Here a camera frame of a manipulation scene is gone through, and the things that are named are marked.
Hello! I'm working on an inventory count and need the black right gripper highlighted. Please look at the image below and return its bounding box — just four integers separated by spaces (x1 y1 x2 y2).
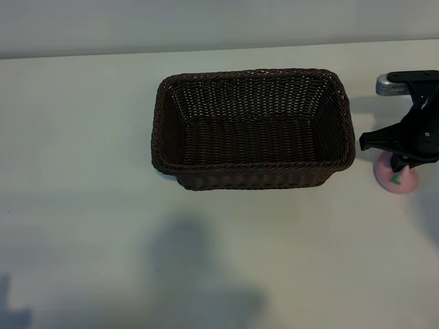
359 99 439 173

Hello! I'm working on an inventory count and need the pink peach with green leaf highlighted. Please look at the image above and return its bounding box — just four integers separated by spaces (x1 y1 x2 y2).
372 150 418 193

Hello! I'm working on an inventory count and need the dark brown wicker basket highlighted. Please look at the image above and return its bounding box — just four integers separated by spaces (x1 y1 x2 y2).
150 67 356 191

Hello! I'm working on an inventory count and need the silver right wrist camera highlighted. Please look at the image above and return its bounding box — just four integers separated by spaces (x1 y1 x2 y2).
375 74 411 97

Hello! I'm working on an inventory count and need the black right camera mount bracket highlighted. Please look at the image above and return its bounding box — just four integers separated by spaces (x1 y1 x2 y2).
387 70 439 114

